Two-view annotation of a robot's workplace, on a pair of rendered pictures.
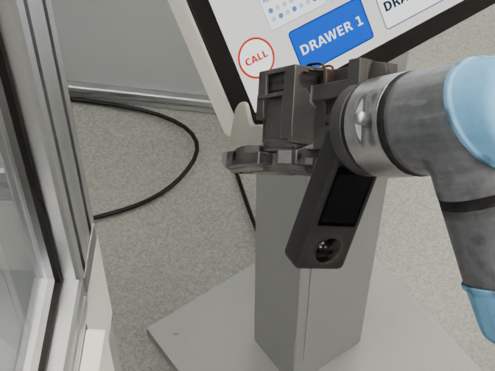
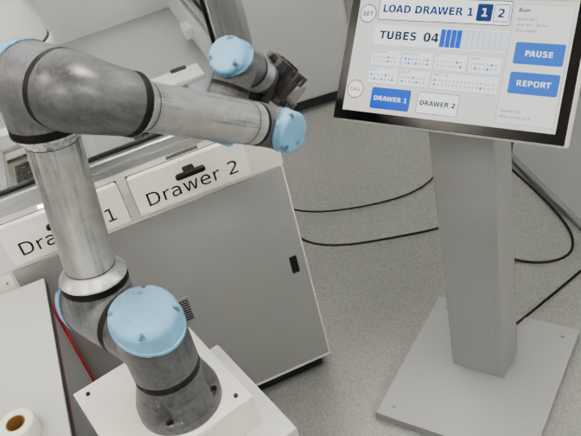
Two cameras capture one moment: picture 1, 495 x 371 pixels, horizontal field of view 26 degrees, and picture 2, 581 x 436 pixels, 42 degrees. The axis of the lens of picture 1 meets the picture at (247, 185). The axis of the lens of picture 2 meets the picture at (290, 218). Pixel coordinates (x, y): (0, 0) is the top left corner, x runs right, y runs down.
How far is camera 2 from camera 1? 142 cm
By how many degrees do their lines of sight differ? 52
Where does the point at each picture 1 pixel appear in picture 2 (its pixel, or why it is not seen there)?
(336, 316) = (476, 334)
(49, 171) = not seen: hidden behind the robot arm
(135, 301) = not seen: hidden behind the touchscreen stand
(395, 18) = (421, 110)
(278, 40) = (367, 87)
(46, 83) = (222, 20)
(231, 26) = (354, 70)
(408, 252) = not seen: outside the picture
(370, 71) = (274, 57)
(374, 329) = (517, 381)
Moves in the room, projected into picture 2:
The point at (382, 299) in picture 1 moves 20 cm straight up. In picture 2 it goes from (541, 375) to (542, 329)
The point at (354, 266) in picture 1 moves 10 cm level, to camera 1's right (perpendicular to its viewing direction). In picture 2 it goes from (484, 304) to (507, 326)
